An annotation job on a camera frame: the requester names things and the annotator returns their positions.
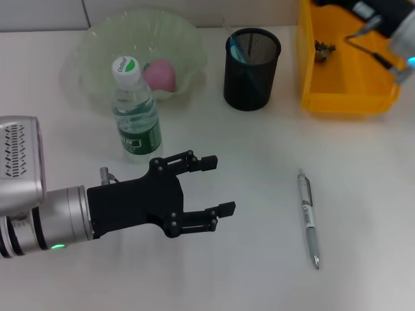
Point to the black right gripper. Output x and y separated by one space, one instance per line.
392 13

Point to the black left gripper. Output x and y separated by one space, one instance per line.
136 202

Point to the green plastic wrapper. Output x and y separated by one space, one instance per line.
324 50

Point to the clear green-label water bottle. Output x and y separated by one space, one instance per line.
136 113

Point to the silver retractable pen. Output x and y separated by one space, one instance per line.
309 214

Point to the pink peach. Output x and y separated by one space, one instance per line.
160 76

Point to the light blue scissors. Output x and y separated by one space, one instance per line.
236 52

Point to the black mesh pen holder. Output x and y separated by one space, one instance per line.
259 94

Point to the translucent green fruit bowl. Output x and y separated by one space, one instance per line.
97 42

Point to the yellow plastic bin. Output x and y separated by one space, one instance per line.
356 81

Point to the silver vented wrist camera box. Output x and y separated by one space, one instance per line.
19 165

